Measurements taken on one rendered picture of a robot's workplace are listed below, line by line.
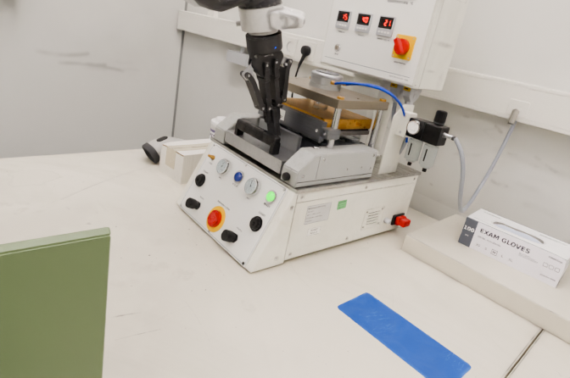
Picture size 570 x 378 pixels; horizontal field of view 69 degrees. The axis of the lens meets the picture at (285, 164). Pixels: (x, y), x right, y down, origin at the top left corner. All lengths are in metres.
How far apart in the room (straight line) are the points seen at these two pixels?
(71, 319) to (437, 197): 1.22
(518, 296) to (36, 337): 0.91
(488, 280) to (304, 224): 0.43
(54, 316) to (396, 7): 0.97
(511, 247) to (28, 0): 2.02
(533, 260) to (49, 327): 1.01
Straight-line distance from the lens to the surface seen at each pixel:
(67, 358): 0.36
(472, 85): 1.31
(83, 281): 0.32
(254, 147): 0.94
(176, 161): 1.24
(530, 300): 1.05
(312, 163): 0.85
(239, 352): 0.71
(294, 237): 0.90
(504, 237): 1.14
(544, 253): 1.13
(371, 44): 1.13
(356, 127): 1.02
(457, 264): 1.08
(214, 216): 0.97
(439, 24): 1.07
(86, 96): 2.32
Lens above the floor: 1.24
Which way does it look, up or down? 18 degrees down
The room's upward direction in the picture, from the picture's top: 11 degrees clockwise
